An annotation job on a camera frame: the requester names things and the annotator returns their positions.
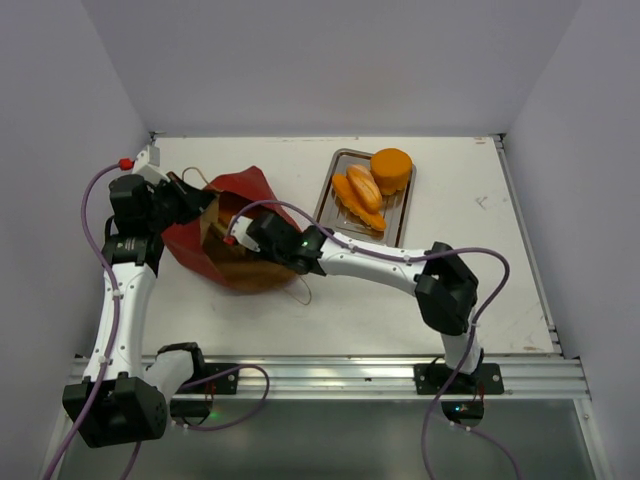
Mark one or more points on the stainless steel tray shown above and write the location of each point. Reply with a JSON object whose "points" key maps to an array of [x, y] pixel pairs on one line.
{"points": [[331, 213]]}

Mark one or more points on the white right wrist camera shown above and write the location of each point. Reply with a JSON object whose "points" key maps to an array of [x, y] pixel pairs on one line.
{"points": [[237, 234]]}

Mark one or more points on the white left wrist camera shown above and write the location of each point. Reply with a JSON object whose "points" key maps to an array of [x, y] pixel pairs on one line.
{"points": [[145, 164]]}

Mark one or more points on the red paper bag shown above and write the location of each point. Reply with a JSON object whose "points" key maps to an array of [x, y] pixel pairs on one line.
{"points": [[200, 247]]}

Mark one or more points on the orange twisted bread stick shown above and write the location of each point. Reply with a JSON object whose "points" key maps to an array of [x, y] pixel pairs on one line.
{"points": [[349, 199]]}

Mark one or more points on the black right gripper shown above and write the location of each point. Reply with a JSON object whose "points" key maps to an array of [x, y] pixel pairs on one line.
{"points": [[258, 231]]}

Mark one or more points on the orange loaf bread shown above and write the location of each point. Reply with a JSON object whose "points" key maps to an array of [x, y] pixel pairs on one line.
{"points": [[228, 206]]}

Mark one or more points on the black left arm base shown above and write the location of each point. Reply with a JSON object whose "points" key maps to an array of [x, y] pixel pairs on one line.
{"points": [[197, 411]]}

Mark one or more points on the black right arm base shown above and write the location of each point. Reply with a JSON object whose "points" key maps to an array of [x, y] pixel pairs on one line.
{"points": [[463, 403]]}

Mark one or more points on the golden oval bread roll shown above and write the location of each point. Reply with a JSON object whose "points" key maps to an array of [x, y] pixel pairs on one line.
{"points": [[365, 187]]}

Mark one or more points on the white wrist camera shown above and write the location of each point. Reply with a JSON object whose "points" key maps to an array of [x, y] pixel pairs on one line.
{"points": [[145, 164], [237, 234]]}

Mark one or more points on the aluminium front rail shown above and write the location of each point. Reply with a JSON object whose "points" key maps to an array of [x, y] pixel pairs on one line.
{"points": [[546, 377]]}

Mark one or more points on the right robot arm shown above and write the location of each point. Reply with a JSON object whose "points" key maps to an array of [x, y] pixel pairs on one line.
{"points": [[443, 285]]}

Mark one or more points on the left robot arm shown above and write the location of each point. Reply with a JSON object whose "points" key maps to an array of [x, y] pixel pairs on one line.
{"points": [[119, 400]]}

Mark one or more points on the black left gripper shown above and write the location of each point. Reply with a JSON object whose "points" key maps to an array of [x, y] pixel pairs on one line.
{"points": [[198, 202]]}

